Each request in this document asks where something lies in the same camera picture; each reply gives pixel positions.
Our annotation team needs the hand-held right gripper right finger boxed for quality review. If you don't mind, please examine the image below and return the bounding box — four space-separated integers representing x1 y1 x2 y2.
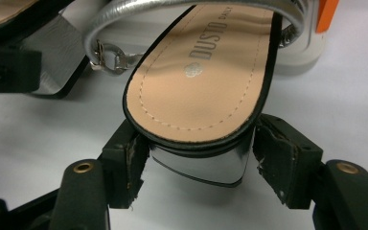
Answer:
252 113 324 210

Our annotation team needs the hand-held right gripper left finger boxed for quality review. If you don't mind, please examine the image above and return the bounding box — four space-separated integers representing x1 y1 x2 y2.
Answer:
101 118 150 210

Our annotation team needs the black silver-strap heeled sandal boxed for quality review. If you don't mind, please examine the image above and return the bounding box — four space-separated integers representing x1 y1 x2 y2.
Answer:
0 0 92 100
82 0 306 188

